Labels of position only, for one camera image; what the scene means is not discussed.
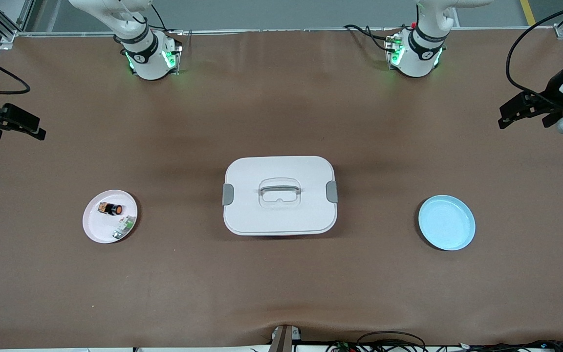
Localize pink round plate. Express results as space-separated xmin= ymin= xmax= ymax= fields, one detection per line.
xmin=82 ymin=189 xmax=139 ymax=244

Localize light blue round plate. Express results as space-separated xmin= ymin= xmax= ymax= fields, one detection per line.
xmin=418 ymin=195 xmax=476 ymax=251

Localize brown table mat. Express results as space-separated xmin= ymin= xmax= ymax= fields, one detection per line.
xmin=0 ymin=27 xmax=563 ymax=350

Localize white lidded storage box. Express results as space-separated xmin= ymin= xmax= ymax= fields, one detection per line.
xmin=222 ymin=155 xmax=339 ymax=237

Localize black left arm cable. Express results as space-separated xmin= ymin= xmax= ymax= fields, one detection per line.
xmin=505 ymin=0 xmax=563 ymax=106

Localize green push-button switch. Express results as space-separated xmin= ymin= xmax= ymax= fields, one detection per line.
xmin=112 ymin=216 xmax=136 ymax=240

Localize black right base cable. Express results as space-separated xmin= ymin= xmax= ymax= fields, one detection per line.
xmin=151 ymin=4 xmax=184 ymax=36

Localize black left base cables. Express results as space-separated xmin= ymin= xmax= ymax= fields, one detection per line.
xmin=344 ymin=23 xmax=394 ymax=53

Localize black cable bundle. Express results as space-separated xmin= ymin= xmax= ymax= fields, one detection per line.
xmin=325 ymin=331 xmax=563 ymax=352

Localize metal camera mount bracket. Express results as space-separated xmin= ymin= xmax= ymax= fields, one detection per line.
xmin=269 ymin=324 xmax=303 ymax=352

